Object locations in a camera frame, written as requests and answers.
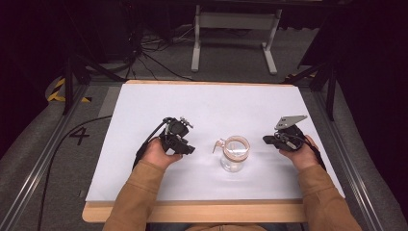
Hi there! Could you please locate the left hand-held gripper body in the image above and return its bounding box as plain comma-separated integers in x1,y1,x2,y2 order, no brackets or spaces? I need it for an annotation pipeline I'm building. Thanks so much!
159,115,195,154

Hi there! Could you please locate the yellow black hazard tape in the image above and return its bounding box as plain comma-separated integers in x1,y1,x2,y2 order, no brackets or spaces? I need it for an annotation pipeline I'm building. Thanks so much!
46,77,93,104

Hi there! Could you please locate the white table mat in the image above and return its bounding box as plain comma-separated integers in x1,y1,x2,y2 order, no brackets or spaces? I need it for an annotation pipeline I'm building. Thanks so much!
85,84,346,203

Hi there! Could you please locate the person's left hand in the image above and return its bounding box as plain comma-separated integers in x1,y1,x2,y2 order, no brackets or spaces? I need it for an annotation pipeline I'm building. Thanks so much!
141,137,184,170

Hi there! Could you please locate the clear glass jar with clasp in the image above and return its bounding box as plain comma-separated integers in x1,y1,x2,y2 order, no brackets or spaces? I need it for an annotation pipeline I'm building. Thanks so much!
212,135,251,174

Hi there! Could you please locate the black metal stand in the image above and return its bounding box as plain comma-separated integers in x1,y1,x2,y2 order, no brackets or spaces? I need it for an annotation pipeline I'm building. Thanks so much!
62,53,127,116
284,61,339,122

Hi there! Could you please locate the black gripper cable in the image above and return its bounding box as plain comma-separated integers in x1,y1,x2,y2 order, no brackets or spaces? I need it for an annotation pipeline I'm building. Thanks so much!
288,132,327,172
132,116,170,171

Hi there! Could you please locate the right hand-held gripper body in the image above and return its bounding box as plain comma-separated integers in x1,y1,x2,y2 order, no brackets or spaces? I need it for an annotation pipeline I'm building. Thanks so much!
272,115,309,152

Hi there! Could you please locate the person's brown clothed torso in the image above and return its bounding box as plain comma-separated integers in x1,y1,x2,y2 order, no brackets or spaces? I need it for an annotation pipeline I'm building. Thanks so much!
185,223,268,231

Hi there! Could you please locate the tangle of black cables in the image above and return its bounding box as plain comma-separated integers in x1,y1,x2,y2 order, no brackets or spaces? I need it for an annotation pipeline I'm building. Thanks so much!
125,22,197,83

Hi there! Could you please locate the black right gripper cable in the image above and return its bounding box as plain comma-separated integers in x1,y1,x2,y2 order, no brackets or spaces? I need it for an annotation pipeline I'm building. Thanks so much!
288,132,327,172

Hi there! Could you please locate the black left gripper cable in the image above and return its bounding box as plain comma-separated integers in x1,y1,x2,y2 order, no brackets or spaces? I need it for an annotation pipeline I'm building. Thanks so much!
132,116,170,171

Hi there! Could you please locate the white metal table frame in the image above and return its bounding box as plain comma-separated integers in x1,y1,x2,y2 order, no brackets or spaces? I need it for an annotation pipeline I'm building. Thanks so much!
191,4,284,76

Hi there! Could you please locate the person's right hand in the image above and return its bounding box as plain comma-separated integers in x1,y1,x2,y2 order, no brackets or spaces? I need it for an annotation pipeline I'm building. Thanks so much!
278,134,320,172

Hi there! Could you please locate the black floor cable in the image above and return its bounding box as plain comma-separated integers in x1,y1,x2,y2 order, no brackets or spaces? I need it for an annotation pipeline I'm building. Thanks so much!
36,115,114,231

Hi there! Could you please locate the metal floor rail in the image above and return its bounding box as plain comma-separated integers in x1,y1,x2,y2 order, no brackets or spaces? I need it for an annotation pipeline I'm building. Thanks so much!
0,82,91,231
311,90,387,231

